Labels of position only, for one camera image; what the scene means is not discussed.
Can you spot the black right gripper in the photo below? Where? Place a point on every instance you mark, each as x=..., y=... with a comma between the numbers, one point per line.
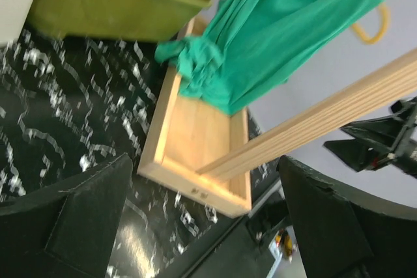
x=379, y=142

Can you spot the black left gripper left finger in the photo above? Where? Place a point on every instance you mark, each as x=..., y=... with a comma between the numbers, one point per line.
x=66, y=229

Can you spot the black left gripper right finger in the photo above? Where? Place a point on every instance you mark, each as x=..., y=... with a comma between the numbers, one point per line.
x=343, y=231

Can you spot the green tank top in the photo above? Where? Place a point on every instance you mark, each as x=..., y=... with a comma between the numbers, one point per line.
x=252, y=46

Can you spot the wooden clothes rack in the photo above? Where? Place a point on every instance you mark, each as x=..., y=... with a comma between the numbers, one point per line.
x=207, y=156

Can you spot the olive green plastic basket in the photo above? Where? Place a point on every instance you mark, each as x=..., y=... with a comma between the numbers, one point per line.
x=142, y=20

